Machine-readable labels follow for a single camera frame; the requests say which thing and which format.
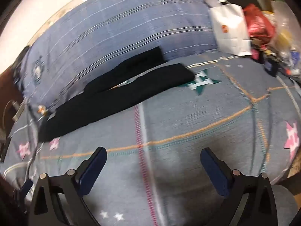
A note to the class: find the wooden bed frame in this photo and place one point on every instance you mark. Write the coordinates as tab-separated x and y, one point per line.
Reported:
6	91

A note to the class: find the dark blue box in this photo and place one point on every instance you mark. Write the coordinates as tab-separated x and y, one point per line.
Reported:
271	66

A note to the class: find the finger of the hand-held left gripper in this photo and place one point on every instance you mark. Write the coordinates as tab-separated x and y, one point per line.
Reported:
25	186

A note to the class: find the black pants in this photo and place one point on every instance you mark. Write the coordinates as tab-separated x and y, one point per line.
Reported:
105	103

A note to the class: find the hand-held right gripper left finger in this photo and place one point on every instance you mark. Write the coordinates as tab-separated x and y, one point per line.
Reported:
91	171

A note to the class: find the red plastic bag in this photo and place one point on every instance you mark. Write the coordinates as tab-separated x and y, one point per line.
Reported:
258	23

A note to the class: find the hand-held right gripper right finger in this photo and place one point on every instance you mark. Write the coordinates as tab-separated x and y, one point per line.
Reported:
215	173

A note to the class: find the small orange white item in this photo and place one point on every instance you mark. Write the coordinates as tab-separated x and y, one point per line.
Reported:
41	109

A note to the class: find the blue plaid pillow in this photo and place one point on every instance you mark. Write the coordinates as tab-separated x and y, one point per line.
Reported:
117	28

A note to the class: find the grey star-printed blanket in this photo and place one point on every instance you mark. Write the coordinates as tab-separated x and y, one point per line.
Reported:
188	127

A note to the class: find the white paper bag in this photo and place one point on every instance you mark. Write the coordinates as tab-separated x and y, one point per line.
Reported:
230	33

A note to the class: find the pile of small clutter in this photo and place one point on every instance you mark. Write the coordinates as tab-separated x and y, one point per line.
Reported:
290	61

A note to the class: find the clear plastic bag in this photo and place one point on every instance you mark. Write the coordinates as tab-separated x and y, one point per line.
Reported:
283	18

